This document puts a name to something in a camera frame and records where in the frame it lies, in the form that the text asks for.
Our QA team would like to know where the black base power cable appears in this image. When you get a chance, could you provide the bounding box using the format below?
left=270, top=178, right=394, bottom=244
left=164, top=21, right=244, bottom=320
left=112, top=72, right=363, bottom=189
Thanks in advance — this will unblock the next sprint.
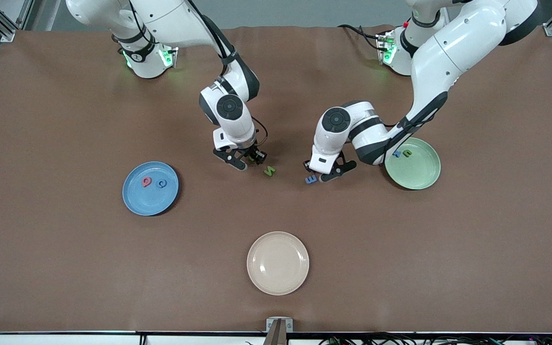
left=337, top=24, right=387, bottom=51

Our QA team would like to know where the brown table mat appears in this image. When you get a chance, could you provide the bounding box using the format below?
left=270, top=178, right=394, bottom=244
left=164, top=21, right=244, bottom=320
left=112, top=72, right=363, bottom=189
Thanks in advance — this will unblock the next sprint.
left=0, top=25, right=552, bottom=334

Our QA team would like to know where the beige plate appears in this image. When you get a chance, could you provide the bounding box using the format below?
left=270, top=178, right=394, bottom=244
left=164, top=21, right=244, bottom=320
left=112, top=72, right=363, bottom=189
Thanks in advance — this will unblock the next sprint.
left=247, top=231, right=310, bottom=296

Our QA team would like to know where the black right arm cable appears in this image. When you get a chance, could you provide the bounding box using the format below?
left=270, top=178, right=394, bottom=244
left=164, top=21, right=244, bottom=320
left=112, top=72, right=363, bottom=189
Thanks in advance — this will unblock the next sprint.
left=185, top=0, right=268, bottom=147

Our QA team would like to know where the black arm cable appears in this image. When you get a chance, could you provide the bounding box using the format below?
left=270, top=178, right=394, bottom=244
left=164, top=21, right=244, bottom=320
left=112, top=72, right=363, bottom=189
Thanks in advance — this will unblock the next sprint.
left=185, top=0, right=268, bottom=147
left=381, top=91, right=449, bottom=159

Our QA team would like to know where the green plate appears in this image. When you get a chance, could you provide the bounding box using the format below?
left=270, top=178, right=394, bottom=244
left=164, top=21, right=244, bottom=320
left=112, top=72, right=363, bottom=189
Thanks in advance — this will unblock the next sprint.
left=384, top=138, right=442, bottom=191

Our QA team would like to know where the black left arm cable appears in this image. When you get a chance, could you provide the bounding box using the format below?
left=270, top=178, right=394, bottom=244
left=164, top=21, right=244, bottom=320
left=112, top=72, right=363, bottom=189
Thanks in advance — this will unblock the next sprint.
left=381, top=91, right=449, bottom=159

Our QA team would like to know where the blue plate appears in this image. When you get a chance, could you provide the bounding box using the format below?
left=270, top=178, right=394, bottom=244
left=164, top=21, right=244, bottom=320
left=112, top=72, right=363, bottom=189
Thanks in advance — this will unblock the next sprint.
left=122, top=161, right=180, bottom=217

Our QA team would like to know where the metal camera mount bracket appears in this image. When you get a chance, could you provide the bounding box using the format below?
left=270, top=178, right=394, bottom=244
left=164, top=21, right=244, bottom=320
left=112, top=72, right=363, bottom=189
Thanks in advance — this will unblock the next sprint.
left=266, top=317, right=294, bottom=345

